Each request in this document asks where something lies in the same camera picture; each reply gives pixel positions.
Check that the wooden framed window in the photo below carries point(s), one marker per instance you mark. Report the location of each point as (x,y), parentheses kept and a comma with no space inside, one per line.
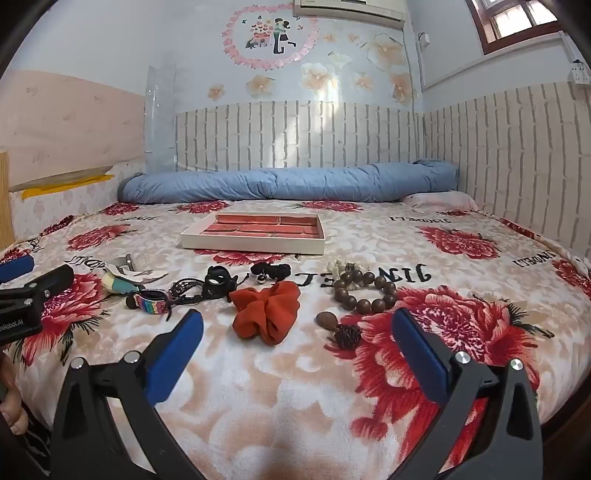
(512,21)

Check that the yellow and teal plush puff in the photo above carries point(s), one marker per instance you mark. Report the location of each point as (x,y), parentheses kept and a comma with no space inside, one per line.
(117,284)

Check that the white air conditioner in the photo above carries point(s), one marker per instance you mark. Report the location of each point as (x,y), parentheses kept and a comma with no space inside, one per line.
(351,11)

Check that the floral fleece blanket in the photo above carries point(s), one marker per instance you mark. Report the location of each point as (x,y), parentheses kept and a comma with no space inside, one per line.
(277,406)

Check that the spiky brown seed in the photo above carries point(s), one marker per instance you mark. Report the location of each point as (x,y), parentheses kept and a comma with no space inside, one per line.
(346,337)

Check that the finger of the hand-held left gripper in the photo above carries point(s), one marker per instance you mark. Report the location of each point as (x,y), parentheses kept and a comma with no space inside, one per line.
(16,270)
(46,284)

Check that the heart couple wall sticker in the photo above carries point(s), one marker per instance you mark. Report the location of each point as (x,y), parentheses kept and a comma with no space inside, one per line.
(270,34)

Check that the wooden bed post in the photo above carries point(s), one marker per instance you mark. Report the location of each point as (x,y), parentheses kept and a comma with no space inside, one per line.
(4,203)

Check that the orange scrunchie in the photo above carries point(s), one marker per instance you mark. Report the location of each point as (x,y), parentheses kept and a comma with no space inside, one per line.
(268,314)

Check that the yellow tape strip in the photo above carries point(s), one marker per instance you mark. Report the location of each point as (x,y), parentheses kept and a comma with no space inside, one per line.
(64,184)

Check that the person's left hand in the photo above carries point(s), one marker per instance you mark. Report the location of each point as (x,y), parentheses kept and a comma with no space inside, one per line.
(11,397)

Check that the white wall socket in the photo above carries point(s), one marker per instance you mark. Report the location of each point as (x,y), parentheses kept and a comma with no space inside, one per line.
(580,73)

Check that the clear plastic sheet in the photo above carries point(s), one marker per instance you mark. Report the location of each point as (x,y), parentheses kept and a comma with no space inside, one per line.
(160,120)

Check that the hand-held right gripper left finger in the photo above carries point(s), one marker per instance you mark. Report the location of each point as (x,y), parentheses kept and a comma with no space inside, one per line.
(174,357)

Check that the white sock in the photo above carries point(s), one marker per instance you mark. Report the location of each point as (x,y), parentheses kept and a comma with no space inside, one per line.
(147,276)

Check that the white tray with brick lining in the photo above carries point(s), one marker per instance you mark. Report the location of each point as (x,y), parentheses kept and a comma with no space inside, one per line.
(258,230)

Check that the blue rolled duvet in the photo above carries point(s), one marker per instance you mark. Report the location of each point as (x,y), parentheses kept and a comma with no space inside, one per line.
(286,184)

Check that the brown stone pendant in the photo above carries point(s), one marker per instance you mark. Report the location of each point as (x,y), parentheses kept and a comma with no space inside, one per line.
(325,319)

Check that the pink pillow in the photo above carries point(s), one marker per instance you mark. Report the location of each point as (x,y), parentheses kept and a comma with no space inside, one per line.
(438,201)

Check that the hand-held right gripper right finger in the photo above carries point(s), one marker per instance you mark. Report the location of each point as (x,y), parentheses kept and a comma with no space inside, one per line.
(419,360)

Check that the peach flower wall stickers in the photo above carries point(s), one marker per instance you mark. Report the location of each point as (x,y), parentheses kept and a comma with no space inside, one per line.
(383,50)

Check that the black hair claw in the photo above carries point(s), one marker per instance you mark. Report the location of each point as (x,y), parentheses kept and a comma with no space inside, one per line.
(218,279)

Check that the light wooden board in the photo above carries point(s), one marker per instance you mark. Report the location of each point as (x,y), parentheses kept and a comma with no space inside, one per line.
(69,129)

